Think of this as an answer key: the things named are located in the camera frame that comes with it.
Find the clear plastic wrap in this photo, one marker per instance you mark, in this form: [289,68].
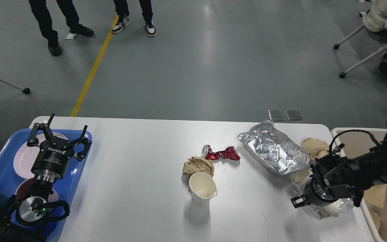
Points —
[300,179]

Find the white office chair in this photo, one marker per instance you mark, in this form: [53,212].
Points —
[375,23]

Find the beige plastic bin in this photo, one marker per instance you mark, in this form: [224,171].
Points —
[356,144]

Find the brown paper bag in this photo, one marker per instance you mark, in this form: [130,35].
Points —
[375,201]

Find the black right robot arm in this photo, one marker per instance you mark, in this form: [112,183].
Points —
[334,177]

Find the person in dark trousers left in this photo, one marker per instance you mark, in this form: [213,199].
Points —
[44,20]

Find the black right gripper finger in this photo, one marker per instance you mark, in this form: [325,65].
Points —
[298,201]

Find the crumpled brown paper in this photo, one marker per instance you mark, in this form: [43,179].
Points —
[316,148]

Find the metal floor plate right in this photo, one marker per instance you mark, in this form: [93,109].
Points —
[293,115]

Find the metal floor plate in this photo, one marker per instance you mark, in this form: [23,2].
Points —
[293,115]
[276,115]

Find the pink mug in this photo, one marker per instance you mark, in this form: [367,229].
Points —
[24,188]

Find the crumpled brown paper ball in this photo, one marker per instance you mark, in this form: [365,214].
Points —
[198,164]

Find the metal floor plate left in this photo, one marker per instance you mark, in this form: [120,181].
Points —
[276,115]

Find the blue plastic tray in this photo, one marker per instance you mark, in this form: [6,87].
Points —
[65,187]

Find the pink plate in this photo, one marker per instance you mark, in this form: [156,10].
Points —
[24,160]

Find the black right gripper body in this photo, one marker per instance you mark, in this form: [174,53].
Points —
[315,194]

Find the crumpled aluminium foil tray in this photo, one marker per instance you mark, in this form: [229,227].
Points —
[274,149]

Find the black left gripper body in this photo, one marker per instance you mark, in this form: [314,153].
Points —
[52,160]

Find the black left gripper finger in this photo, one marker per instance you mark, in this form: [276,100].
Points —
[82,141]
[33,141]

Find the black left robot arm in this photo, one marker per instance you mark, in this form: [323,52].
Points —
[26,220]

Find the crushed red can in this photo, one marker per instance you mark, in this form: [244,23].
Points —
[228,153]

